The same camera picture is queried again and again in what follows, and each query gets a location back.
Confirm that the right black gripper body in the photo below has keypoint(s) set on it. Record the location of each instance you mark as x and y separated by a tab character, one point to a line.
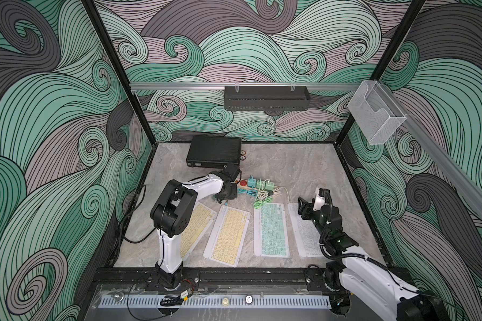
308	213

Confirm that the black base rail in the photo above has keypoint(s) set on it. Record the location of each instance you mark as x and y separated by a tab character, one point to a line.
312	278

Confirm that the white slotted cable duct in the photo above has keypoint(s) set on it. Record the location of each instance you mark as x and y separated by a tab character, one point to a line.
224	301

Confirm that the green wireless keyboard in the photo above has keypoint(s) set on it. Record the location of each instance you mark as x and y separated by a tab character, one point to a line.
270	231

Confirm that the white wireless keyboard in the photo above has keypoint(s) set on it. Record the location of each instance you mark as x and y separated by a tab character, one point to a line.
306	235

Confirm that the aluminium wall rail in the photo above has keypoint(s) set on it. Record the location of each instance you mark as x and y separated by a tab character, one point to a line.
137	86

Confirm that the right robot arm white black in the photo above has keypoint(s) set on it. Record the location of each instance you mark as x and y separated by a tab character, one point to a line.
350	270

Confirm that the black computer box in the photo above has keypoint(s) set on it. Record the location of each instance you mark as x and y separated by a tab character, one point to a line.
214	151

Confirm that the yellow wireless keyboard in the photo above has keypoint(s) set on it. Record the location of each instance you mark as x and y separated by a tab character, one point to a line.
202	218
227	236

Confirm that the black wall shelf tray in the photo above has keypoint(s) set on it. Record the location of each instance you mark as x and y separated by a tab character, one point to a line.
266	98

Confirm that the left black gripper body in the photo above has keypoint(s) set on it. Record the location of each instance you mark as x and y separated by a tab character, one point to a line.
231	194

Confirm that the clear acrylic wall holder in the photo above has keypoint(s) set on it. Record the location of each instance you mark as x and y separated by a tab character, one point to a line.
376	111

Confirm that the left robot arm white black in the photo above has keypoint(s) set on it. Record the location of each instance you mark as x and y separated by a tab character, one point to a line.
172	211

